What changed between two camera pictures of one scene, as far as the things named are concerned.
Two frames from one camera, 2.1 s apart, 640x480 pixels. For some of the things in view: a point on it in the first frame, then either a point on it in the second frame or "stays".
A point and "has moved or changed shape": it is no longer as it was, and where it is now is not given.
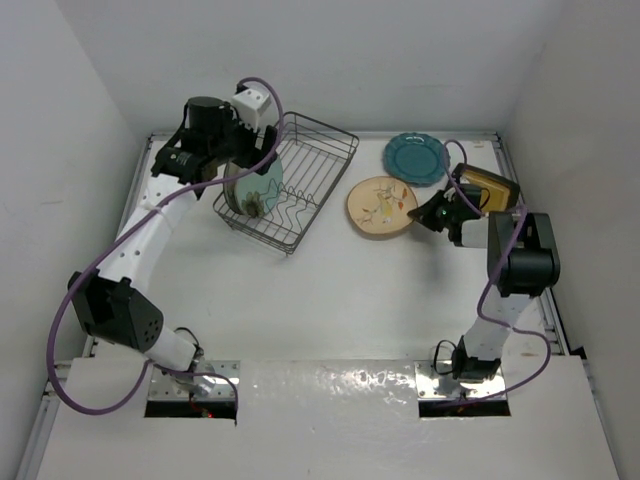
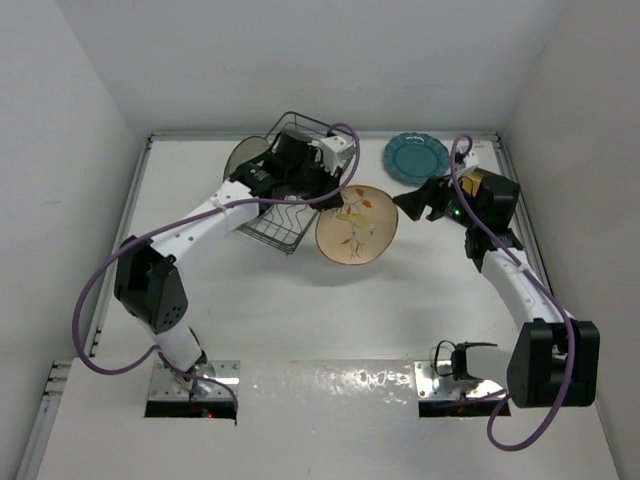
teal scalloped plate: (414, 159) stays
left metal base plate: (161, 385) stays
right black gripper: (425, 214) → (432, 193)
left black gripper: (252, 155) → (314, 161)
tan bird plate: (380, 204) has moved or changed shape
